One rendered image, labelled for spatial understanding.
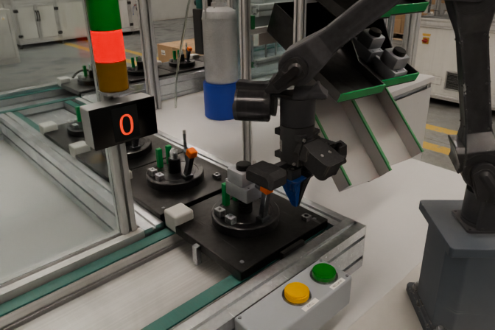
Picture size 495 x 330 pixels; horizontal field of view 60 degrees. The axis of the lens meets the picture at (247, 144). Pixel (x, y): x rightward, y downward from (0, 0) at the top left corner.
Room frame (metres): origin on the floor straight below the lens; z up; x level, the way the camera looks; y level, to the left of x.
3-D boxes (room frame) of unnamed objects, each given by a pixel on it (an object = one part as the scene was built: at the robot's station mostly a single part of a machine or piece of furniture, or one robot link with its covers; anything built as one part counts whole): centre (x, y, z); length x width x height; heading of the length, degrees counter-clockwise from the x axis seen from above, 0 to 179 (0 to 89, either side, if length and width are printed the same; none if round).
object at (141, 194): (0.95, 0.18, 1.01); 0.24 x 0.24 x 0.13; 42
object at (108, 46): (0.73, 0.23, 1.33); 0.05 x 0.05 x 0.05
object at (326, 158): (0.63, -0.12, 1.17); 0.07 x 0.07 x 0.06; 44
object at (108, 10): (0.73, 0.23, 1.38); 0.05 x 0.05 x 0.05
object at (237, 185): (0.77, 0.02, 1.06); 0.08 x 0.04 x 0.07; 43
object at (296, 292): (0.55, -0.07, 0.96); 0.04 x 0.04 x 0.02
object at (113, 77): (0.73, 0.23, 1.28); 0.05 x 0.05 x 0.05
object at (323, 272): (0.60, -0.13, 0.96); 0.04 x 0.04 x 0.02
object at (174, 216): (0.77, 0.15, 0.97); 0.05 x 0.05 x 0.04; 42
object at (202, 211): (0.77, 0.01, 0.96); 0.24 x 0.24 x 0.02; 42
